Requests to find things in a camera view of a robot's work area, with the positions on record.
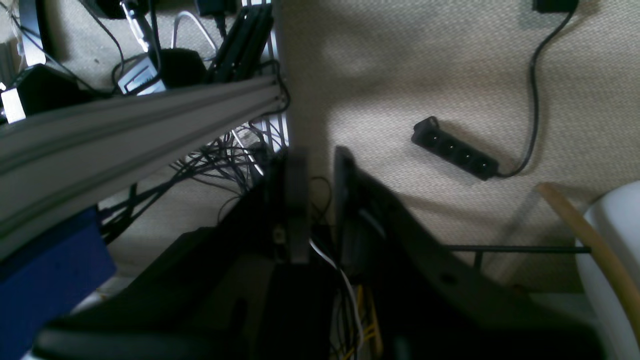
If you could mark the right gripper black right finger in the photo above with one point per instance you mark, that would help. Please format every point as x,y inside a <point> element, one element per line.
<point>431,305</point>

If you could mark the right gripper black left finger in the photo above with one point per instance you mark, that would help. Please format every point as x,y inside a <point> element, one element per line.
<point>242,290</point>

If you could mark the blue box under table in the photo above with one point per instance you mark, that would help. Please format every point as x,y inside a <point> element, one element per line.
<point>48,278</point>

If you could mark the black power strip on floor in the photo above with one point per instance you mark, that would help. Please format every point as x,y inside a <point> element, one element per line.
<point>428,135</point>

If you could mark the white chair seat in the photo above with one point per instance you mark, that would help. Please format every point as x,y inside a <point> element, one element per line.
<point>616,217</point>

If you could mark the black Eleiko power adapter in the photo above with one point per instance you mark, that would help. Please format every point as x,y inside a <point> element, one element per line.
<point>178,68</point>

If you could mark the grey aluminium frame rail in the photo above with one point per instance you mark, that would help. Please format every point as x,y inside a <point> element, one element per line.
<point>56,164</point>

